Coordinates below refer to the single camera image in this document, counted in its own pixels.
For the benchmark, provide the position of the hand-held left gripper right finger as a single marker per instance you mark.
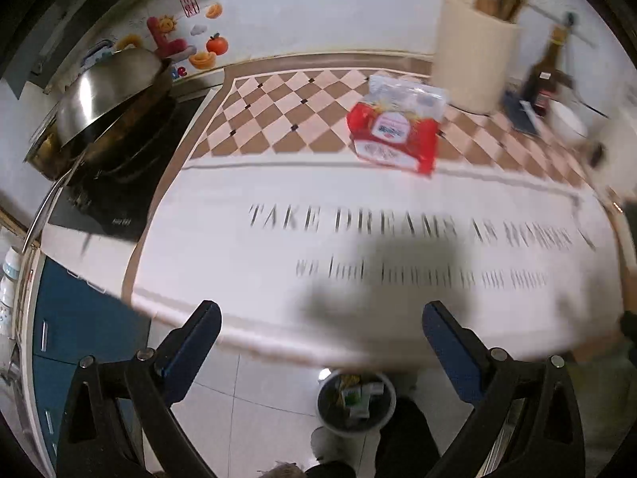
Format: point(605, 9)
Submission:
point(450, 353)

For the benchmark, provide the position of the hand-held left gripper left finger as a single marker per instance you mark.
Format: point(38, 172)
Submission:
point(191, 353)

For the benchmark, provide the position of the round white trash bin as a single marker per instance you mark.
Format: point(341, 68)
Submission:
point(356, 401)

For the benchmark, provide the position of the red wet wipes pack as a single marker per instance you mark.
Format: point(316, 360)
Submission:
point(393, 137)

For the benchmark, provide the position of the checkered printed tablecloth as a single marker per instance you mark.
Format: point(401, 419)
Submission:
point(249, 269)

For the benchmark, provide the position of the blue lower cabinet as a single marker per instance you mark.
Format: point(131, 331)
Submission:
point(74, 318)

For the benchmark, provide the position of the grey slipper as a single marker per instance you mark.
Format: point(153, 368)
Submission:
point(322, 443)

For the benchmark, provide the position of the black induction cooktop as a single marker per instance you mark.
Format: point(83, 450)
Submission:
point(124, 194)

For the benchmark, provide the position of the white plastic bottle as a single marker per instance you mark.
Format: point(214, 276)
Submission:
point(11, 264)

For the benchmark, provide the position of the dark wok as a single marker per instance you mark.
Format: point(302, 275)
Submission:
point(129, 134)

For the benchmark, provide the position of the white ceramic bowl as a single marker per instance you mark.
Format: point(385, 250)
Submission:
point(567, 124)

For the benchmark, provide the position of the white pink electric kettle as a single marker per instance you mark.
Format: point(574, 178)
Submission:
point(617, 154)

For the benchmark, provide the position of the clear plastic bag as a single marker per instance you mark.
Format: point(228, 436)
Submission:
point(408, 92)

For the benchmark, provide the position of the dark sauce bottle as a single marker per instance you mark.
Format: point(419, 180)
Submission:
point(542, 74)

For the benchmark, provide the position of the cream utensil holder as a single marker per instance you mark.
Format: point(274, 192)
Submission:
point(473, 55)

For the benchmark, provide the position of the black range hood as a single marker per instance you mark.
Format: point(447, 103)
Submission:
point(74, 5)

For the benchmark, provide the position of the colourful wall stickers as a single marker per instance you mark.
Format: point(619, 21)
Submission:
point(169, 30)

